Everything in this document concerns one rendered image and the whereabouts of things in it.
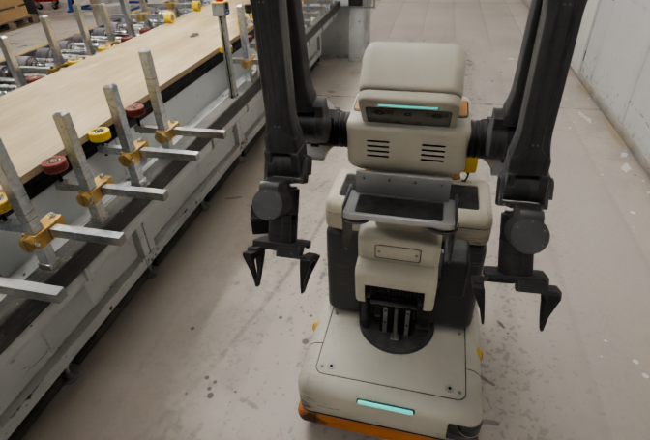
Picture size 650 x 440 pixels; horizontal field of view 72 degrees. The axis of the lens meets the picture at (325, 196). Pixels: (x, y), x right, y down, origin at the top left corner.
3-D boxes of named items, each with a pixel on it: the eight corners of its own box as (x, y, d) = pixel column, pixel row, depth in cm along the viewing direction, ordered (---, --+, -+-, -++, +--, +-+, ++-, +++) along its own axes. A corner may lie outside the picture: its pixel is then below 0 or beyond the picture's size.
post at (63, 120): (112, 230, 167) (68, 109, 141) (106, 236, 164) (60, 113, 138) (104, 229, 168) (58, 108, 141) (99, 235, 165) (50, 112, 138)
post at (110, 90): (149, 194, 187) (116, 82, 161) (144, 198, 184) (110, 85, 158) (141, 193, 188) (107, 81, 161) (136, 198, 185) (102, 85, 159)
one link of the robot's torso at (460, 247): (376, 272, 155) (378, 215, 142) (460, 284, 149) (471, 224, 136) (364, 333, 134) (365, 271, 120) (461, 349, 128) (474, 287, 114)
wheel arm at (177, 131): (227, 137, 198) (225, 129, 195) (224, 141, 195) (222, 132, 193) (139, 131, 207) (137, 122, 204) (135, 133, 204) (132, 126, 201)
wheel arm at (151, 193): (169, 198, 157) (167, 188, 154) (164, 203, 154) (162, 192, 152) (64, 187, 166) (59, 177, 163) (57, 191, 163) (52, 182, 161)
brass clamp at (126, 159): (152, 151, 184) (148, 140, 181) (132, 167, 173) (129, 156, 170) (138, 150, 185) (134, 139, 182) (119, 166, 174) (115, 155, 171)
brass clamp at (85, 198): (116, 188, 164) (112, 175, 162) (93, 208, 154) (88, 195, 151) (102, 186, 166) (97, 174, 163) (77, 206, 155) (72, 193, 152)
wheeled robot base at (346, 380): (336, 293, 219) (335, 254, 205) (471, 314, 205) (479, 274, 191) (295, 425, 164) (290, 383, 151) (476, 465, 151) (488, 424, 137)
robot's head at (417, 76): (370, 72, 108) (364, 35, 93) (460, 75, 103) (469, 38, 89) (362, 127, 104) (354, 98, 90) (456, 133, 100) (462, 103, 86)
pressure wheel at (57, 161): (48, 193, 160) (36, 165, 153) (56, 182, 166) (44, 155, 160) (72, 191, 160) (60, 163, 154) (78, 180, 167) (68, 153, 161)
